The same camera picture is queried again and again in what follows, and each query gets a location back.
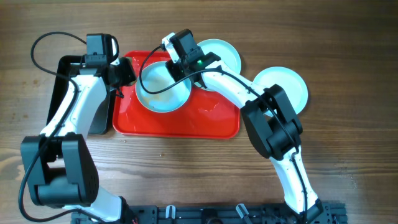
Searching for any light blue plate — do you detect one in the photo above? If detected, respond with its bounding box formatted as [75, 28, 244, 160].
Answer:
[253, 67, 308, 114]
[136, 61, 192, 113]
[198, 39, 242, 73]

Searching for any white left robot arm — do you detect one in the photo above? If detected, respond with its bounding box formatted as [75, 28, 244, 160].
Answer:
[18, 34, 136, 223]

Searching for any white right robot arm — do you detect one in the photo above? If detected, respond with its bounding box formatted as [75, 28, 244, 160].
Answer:
[160, 29, 322, 223]

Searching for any red plastic tray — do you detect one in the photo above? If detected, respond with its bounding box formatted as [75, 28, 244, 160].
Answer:
[112, 50, 242, 140]

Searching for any black water basin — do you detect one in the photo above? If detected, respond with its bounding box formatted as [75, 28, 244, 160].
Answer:
[46, 55, 114, 135]

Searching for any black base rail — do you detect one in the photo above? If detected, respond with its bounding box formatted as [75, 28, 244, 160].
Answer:
[70, 202, 348, 224]

